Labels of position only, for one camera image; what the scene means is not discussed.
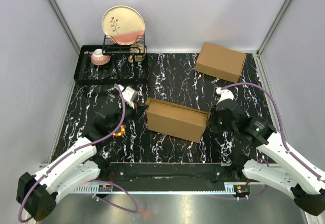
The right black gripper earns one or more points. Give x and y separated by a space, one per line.
214 113

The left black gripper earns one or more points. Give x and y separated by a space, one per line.
139 109

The brown cardboard box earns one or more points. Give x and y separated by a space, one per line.
175 120
220 62

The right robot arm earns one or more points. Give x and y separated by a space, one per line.
300 180

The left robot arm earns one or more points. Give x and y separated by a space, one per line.
39 193

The closed brown cardboard box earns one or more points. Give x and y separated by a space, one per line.
220 62

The orange rimmed flower toy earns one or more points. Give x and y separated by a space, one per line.
120 131

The small cream plate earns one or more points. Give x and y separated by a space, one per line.
138 52

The small pink bowl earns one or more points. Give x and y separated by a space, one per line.
98 59

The large cream pink plate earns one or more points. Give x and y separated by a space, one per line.
123 24

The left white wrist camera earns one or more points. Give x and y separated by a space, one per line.
129 95

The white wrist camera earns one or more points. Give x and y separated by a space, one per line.
129 95
224 94

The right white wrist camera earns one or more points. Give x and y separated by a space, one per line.
224 94

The black wire dish rack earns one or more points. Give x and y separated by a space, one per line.
117 70

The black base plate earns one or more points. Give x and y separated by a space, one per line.
171 176

